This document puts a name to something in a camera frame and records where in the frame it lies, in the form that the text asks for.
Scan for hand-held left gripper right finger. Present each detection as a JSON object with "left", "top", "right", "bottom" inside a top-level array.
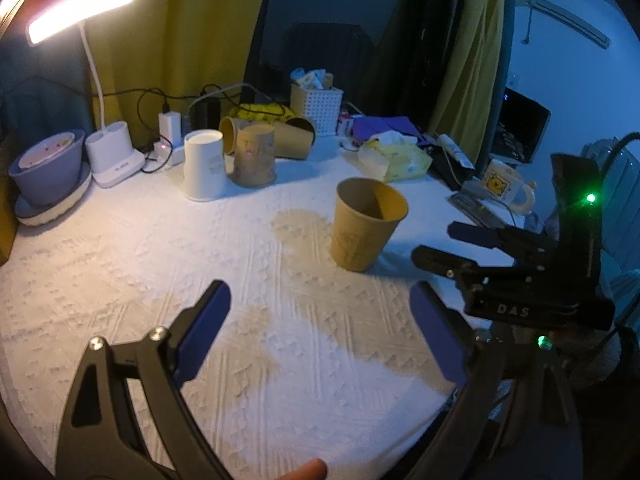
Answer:
[{"left": 400, "top": 281, "right": 584, "bottom": 480}]

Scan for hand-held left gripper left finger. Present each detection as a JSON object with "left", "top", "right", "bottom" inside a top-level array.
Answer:
[{"left": 55, "top": 280, "right": 236, "bottom": 480}]

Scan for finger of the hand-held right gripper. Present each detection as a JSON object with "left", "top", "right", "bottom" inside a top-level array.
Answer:
[
  {"left": 411, "top": 244, "right": 507, "bottom": 287},
  {"left": 446, "top": 221, "right": 551, "bottom": 262}
]

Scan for plain brown paper cup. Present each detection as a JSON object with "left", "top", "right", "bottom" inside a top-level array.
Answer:
[
  {"left": 330, "top": 177, "right": 409, "bottom": 273},
  {"left": 274, "top": 117, "right": 318, "bottom": 161},
  {"left": 219, "top": 116, "right": 251, "bottom": 156}
]

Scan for white cup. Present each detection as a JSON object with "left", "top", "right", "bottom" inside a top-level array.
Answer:
[{"left": 182, "top": 129, "right": 224, "bottom": 204}]

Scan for printed brown paper cup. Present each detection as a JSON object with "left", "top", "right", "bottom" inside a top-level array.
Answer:
[{"left": 231, "top": 124, "right": 278, "bottom": 189}]

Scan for person's left hand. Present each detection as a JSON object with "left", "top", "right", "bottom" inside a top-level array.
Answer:
[{"left": 282, "top": 458, "right": 329, "bottom": 480}]

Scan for remote control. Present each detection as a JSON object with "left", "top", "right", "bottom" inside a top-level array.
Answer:
[{"left": 449, "top": 182, "right": 507, "bottom": 227}]

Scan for cream mug with bear print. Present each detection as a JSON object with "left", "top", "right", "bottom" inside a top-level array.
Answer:
[{"left": 480, "top": 158, "right": 538, "bottom": 217}]

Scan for white tube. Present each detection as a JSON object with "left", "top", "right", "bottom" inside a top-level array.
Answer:
[{"left": 437, "top": 133, "right": 476, "bottom": 169}]

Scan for white textured tablecloth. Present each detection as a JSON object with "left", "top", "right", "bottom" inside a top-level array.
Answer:
[{"left": 0, "top": 149, "right": 501, "bottom": 480}]

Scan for yellow tissue pack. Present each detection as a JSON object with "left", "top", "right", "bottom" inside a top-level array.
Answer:
[{"left": 357, "top": 131, "right": 434, "bottom": 184}]

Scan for laptop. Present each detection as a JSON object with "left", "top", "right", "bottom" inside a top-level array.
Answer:
[{"left": 491, "top": 87, "right": 552, "bottom": 164}]

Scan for purple cloth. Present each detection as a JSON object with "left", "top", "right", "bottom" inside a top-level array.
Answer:
[{"left": 350, "top": 116, "right": 427, "bottom": 145}]

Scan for white power strip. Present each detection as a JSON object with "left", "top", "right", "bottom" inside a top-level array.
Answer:
[{"left": 144, "top": 137, "right": 187, "bottom": 170}]

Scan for yellow curtain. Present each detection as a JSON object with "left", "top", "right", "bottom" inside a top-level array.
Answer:
[
  {"left": 429, "top": 0, "right": 509, "bottom": 137},
  {"left": 77, "top": 0, "right": 279, "bottom": 135}
]

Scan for white plate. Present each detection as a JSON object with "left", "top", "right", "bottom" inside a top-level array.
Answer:
[{"left": 14, "top": 160, "right": 94, "bottom": 227}]

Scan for white perforated basket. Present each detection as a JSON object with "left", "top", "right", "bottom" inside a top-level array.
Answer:
[{"left": 290, "top": 82, "right": 345, "bottom": 136}]

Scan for white desk lamp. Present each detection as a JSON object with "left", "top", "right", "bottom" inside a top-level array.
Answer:
[{"left": 27, "top": 0, "right": 146, "bottom": 190}]

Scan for dark hanging clothes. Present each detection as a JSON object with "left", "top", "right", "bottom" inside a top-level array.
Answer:
[{"left": 364, "top": 0, "right": 482, "bottom": 127}]

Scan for white charger plug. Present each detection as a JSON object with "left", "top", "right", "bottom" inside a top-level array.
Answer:
[{"left": 158, "top": 110, "right": 184, "bottom": 152}]

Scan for black power adapter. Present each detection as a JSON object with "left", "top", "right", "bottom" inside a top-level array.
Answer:
[{"left": 192, "top": 98, "right": 222, "bottom": 131}]

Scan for purple bowl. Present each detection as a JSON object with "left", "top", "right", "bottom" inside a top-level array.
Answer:
[{"left": 8, "top": 128, "right": 87, "bottom": 206}]

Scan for small packets in basket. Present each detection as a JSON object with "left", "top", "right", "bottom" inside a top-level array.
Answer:
[{"left": 291, "top": 67, "right": 335, "bottom": 91}]

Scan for yellow packet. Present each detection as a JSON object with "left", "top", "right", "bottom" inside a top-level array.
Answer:
[{"left": 229, "top": 103, "right": 297, "bottom": 124}]

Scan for dark chair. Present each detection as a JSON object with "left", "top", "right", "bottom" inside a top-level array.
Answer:
[{"left": 279, "top": 22, "right": 374, "bottom": 107}]

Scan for white air conditioner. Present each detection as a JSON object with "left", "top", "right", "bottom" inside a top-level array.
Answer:
[{"left": 515, "top": 0, "right": 614, "bottom": 51}]

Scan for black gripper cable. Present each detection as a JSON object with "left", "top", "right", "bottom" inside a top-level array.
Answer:
[{"left": 594, "top": 131, "right": 640, "bottom": 183}]

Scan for white cable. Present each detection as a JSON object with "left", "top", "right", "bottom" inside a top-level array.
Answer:
[{"left": 187, "top": 82, "right": 257, "bottom": 111}]

